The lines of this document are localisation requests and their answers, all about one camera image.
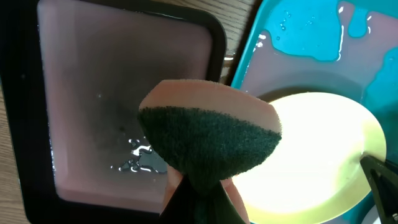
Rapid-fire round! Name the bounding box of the teal plastic tray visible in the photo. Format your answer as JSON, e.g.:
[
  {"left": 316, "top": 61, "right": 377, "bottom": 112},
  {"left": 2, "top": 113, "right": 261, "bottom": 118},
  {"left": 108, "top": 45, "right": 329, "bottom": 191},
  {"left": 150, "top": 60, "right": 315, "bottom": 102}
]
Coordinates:
[{"left": 229, "top": 0, "right": 398, "bottom": 224}]

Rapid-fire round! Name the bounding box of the white plastic plate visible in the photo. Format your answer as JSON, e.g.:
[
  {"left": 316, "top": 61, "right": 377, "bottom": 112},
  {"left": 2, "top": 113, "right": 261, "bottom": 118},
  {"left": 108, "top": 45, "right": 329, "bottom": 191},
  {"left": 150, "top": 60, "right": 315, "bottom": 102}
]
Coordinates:
[{"left": 361, "top": 206, "right": 381, "bottom": 224}]

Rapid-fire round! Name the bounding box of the green and orange sponge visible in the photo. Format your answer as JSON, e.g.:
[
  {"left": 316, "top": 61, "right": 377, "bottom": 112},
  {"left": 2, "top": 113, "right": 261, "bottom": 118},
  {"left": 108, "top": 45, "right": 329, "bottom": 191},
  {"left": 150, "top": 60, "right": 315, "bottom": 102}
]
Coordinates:
[{"left": 137, "top": 80, "right": 282, "bottom": 223}]

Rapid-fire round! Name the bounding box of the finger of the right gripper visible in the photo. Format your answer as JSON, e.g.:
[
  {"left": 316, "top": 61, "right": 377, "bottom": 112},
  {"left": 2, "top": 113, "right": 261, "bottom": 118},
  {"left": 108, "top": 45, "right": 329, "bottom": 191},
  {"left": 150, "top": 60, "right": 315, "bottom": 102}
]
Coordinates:
[{"left": 360, "top": 155, "right": 397, "bottom": 224}]

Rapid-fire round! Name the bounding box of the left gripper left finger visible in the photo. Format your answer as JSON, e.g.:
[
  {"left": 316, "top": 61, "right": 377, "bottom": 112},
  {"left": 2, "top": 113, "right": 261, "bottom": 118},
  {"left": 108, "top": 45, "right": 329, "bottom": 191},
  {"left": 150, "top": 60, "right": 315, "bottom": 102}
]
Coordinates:
[{"left": 159, "top": 177, "right": 197, "bottom": 224}]

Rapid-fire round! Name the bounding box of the yellow-green plastic plate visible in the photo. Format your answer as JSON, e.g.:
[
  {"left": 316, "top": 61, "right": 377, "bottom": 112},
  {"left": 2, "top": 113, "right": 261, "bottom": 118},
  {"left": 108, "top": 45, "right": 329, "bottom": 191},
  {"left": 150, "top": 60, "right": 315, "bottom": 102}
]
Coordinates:
[{"left": 233, "top": 92, "right": 386, "bottom": 224}]

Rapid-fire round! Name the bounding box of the black rectangular tray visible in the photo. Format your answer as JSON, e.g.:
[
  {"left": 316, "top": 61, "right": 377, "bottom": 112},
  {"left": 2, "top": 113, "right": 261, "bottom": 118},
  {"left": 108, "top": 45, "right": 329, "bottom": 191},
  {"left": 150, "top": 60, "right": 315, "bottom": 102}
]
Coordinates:
[{"left": 1, "top": 1, "right": 226, "bottom": 223}]

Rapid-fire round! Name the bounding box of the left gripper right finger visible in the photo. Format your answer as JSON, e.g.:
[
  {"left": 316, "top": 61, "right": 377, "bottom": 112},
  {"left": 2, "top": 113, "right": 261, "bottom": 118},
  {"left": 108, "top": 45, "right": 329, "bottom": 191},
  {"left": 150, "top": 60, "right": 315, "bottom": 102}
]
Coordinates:
[{"left": 211, "top": 183, "right": 245, "bottom": 224}]

